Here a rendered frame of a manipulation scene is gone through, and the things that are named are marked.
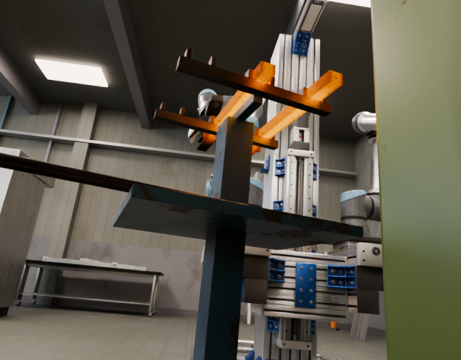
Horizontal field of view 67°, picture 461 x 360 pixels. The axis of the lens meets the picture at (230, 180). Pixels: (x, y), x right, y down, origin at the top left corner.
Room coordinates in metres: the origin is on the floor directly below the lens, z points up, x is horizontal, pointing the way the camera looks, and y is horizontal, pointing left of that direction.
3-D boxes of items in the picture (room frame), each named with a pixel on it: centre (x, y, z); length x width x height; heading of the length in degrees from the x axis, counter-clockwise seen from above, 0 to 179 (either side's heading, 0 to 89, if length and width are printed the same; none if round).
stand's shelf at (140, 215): (0.67, 0.00, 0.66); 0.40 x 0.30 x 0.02; 111
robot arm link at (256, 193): (1.56, -0.10, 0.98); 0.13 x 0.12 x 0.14; 80
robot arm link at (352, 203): (1.60, -0.60, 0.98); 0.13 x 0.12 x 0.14; 102
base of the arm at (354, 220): (1.60, -0.60, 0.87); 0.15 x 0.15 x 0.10
